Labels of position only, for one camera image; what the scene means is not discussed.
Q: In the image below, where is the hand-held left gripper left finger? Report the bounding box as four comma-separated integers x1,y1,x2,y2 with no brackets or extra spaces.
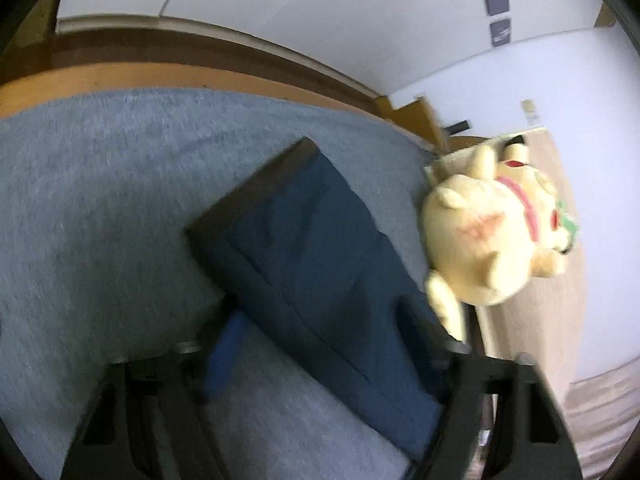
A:
60,297,248,480

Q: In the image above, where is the yellow plush toy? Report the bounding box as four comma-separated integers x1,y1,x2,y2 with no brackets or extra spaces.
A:
420,132,576,342

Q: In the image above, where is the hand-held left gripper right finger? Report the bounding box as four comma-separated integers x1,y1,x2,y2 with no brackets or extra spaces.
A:
394,297,583,480

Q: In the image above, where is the green plush leaf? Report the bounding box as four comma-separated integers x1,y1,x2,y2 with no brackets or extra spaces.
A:
557,200,581,241

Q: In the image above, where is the wooden bedside cabinet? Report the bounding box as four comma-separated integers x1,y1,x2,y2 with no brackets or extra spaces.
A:
375,94,451,156

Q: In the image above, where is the white wardrobe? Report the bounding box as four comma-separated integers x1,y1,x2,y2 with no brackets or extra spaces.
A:
55,0,618,102

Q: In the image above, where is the grey bed sheet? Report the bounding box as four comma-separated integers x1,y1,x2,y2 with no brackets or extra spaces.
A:
0,87,451,480

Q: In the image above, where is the navy blue padded jacket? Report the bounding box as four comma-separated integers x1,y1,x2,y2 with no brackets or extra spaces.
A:
185,137,451,463

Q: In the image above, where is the wooden bed frame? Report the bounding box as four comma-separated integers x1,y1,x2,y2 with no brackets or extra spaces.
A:
0,15,386,121

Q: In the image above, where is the purple flower print panel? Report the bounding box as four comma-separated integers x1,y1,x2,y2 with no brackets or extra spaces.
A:
490,17,514,49

